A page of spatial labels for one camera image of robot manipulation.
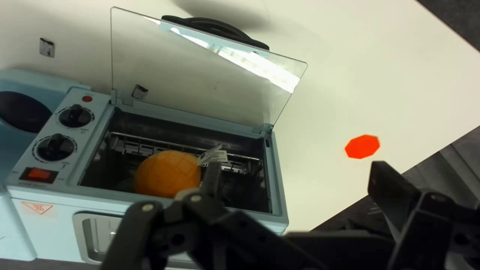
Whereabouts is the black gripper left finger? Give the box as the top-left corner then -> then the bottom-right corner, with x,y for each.
100,163 -> 321,270

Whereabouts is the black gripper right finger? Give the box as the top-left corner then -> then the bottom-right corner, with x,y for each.
367,161 -> 480,270

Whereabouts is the orange ball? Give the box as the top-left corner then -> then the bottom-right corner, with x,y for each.
133,151 -> 201,199

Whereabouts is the light blue toaster oven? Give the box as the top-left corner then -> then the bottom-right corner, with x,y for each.
0,70 -> 288,265

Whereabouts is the glass oven door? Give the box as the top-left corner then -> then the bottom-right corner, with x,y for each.
109,8 -> 307,127

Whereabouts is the orange octagon sticker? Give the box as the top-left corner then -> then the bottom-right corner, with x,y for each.
345,136 -> 381,160

